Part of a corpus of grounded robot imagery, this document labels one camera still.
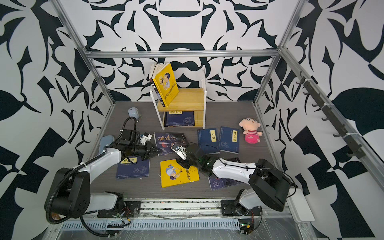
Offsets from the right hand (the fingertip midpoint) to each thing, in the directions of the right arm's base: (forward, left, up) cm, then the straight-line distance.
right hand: (180, 151), depth 83 cm
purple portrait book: (-14, -23, -10) cm, 28 cm away
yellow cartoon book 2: (-9, +5, -10) cm, 14 cm away
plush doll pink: (+15, -44, -7) cm, 47 cm away
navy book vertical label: (+13, -17, -12) cm, 24 cm away
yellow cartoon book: (+29, +8, +26) cm, 40 cm away
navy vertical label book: (+13, -30, -11) cm, 35 cm away
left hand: (+1, +10, +1) cm, 10 cm away
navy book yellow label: (+26, +2, -4) cm, 27 cm away
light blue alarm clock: (+30, +34, -1) cm, 45 cm away
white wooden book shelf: (+30, -4, +10) cm, 32 cm away
